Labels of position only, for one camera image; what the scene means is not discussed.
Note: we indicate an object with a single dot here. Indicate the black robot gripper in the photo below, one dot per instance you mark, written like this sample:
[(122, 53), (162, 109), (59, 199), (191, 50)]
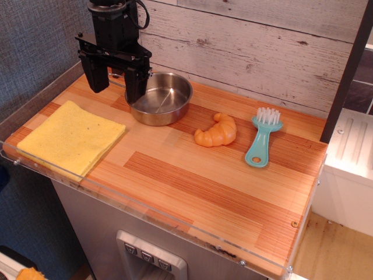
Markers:
[(114, 44)]

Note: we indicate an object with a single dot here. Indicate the orange plastic croissant toy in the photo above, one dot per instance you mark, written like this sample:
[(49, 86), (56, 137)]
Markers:
[(223, 132)]

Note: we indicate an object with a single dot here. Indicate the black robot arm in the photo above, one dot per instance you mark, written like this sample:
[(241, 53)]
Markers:
[(120, 6)]

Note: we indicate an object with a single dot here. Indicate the yellow folded cloth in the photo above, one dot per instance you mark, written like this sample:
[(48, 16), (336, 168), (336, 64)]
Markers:
[(71, 141)]

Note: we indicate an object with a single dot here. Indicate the clear acrylic edge guard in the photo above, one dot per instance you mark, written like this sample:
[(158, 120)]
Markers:
[(211, 197)]

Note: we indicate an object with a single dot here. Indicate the teal brush white bristles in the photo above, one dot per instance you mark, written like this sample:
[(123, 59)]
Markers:
[(266, 121)]

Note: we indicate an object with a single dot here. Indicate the silver dispenser button panel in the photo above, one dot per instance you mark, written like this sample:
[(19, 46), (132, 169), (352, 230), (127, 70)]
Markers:
[(143, 260)]

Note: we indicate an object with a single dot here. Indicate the orange object bottom left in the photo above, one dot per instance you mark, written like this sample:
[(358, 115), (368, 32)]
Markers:
[(30, 274)]

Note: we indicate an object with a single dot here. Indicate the steel pan with handle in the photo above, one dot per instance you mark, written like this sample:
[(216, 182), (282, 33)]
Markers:
[(166, 100)]

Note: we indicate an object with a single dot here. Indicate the dark right shelf post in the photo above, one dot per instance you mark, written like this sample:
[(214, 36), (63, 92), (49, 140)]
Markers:
[(348, 74)]

